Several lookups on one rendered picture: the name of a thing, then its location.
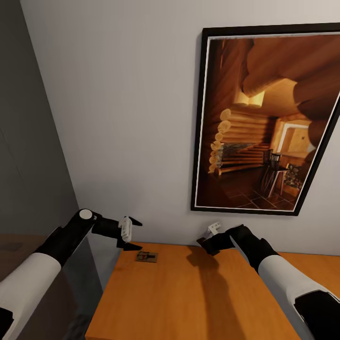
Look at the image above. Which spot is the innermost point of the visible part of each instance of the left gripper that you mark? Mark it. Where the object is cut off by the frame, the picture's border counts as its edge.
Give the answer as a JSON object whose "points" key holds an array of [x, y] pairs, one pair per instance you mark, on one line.
{"points": [[113, 231]]}

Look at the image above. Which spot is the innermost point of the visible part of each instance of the door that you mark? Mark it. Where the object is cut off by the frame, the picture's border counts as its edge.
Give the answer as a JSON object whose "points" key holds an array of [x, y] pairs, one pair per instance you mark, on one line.
{"points": [[36, 192]]}

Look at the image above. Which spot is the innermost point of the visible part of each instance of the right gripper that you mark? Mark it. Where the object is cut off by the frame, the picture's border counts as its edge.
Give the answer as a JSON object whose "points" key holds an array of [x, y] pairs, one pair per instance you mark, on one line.
{"points": [[212, 244]]}

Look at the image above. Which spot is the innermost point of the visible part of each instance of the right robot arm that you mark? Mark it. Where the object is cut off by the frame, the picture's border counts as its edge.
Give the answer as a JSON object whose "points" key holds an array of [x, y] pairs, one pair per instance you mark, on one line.
{"points": [[312, 310]]}

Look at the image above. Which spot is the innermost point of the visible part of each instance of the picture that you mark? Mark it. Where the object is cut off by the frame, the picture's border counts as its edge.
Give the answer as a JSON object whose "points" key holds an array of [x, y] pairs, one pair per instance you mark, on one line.
{"points": [[268, 102]]}

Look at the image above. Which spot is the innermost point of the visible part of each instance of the mousetrap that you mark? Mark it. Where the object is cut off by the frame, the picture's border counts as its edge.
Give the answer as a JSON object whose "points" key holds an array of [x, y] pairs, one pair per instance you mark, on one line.
{"points": [[201, 240], [146, 257]]}

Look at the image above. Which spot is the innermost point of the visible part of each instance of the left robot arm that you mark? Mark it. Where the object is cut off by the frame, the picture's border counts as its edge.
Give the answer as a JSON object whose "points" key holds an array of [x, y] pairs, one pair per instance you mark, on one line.
{"points": [[22, 290]]}

